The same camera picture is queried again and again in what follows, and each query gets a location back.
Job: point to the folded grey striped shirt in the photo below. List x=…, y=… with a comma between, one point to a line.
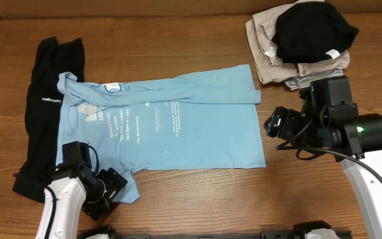
x=299, y=82

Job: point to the black garment on left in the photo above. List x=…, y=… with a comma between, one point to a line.
x=42, y=113

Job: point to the light blue t-shirt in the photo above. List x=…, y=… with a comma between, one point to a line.
x=200, y=120

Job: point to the folded black shirt on stack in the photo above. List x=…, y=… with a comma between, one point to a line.
x=312, y=31

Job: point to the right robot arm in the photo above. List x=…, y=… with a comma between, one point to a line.
x=358, y=144

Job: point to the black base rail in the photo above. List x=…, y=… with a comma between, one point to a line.
x=312, y=229

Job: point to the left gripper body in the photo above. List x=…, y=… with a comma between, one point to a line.
x=112, y=185

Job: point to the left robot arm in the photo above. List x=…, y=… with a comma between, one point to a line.
x=77, y=186

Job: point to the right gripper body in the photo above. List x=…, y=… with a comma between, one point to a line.
x=293, y=123

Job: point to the folded beige shirt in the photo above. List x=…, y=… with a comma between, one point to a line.
x=260, y=31

